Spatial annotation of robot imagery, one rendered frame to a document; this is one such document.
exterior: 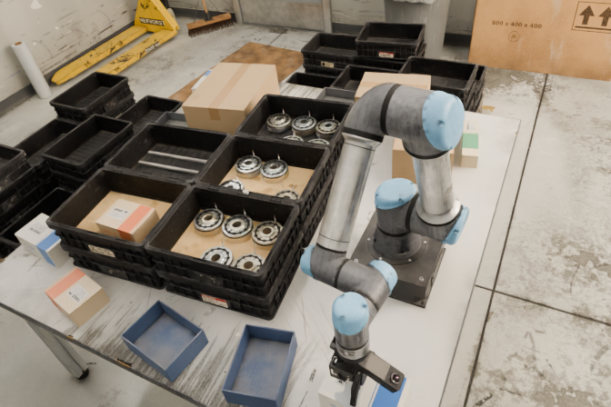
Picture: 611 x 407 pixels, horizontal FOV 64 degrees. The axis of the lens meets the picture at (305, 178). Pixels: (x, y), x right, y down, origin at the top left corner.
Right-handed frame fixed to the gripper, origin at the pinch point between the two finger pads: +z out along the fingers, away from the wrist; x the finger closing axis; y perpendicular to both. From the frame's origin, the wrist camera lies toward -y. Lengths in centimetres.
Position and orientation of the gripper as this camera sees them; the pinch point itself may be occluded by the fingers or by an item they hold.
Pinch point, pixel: (365, 391)
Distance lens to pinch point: 133.2
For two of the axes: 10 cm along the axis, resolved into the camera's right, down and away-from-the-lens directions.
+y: -8.9, -2.1, 4.1
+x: -4.4, 6.2, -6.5
